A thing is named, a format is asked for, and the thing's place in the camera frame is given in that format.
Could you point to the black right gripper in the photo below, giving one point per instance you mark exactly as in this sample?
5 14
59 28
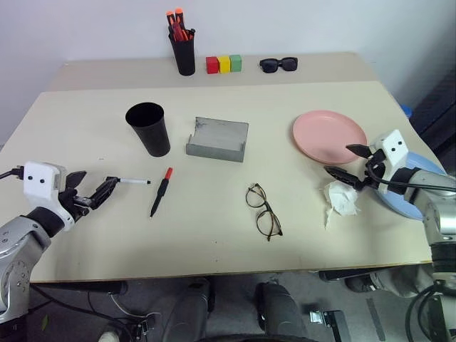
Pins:
375 167

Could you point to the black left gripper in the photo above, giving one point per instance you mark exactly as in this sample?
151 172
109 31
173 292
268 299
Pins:
79 203

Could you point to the white tissue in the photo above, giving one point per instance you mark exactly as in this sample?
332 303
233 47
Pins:
342 197

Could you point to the pink plate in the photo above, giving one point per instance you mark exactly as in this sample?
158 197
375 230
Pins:
327 133

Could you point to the white marker with black cap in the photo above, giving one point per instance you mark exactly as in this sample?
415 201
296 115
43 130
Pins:
135 181

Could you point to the black pen with red cap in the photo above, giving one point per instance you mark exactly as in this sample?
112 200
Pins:
162 190

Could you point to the tortoiseshell eyeglasses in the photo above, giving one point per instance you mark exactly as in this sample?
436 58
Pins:
256 196

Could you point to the grey glasses case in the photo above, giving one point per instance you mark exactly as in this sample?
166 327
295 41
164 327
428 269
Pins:
213 151

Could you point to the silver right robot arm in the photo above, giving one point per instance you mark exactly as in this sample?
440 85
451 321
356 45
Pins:
434 185

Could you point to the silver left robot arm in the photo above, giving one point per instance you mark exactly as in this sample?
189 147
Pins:
18 242

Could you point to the light blue plate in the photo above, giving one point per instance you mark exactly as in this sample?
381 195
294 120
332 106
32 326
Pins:
399 206

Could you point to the blue round container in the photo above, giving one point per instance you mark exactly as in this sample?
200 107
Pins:
407 110

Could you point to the wide black plastic cup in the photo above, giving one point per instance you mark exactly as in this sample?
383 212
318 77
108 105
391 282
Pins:
153 139

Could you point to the black table crossbar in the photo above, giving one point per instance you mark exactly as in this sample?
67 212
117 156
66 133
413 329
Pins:
338 275
89 286

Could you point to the black shoe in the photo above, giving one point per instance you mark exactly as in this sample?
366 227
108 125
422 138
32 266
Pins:
360 285

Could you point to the grey trouser leg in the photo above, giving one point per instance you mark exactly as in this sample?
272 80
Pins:
399 281

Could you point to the black sunglasses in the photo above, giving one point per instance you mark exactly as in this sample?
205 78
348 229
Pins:
269 66

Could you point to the black power strip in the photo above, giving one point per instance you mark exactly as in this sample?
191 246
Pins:
142 327

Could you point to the white shoe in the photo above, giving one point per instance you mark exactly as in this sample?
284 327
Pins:
108 336

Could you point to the green wooden block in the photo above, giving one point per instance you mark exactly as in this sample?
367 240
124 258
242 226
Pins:
236 63

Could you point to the grey floor tape strip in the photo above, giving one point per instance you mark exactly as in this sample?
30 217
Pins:
375 318

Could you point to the dark rounded grey shape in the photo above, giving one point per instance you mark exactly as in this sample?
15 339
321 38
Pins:
278 310
189 310

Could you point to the tall black pen holder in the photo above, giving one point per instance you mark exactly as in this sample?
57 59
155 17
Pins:
185 57

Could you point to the yellow wooden block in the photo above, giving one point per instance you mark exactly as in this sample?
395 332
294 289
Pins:
224 65

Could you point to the red wooden block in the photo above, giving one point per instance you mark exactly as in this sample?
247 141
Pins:
212 66

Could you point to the red marker pen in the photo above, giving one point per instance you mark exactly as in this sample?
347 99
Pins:
181 33

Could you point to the black-capped pen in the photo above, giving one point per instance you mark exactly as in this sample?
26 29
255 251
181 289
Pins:
191 32

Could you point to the orange-capped marker pen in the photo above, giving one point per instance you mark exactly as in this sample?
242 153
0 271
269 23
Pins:
170 18
179 14

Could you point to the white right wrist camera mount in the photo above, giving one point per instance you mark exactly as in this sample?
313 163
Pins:
392 146

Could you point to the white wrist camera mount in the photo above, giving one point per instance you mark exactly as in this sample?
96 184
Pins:
392 146
39 189

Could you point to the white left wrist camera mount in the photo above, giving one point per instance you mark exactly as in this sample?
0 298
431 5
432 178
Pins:
39 189

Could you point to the black foot with metal bracket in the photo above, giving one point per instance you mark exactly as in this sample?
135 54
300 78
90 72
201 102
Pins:
335 324

